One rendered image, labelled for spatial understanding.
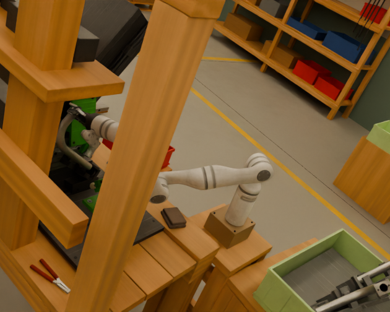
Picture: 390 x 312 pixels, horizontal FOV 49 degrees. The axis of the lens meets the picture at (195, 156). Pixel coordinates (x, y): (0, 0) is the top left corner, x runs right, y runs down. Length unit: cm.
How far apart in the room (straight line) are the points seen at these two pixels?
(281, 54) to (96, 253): 630
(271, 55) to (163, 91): 645
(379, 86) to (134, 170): 616
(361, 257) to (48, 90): 164
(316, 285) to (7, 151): 135
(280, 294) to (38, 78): 117
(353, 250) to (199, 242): 81
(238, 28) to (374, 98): 258
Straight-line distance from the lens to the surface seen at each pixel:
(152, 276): 160
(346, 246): 224
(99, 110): 196
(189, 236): 178
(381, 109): 693
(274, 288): 176
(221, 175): 167
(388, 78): 689
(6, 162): 132
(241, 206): 181
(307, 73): 689
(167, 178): 169
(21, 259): 156
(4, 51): 125
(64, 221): 115
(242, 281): 189
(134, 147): 95
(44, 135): 130
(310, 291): 195
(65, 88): 112
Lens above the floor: 203
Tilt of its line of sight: 30 degrees down
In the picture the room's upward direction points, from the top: 22 degrees clockwise
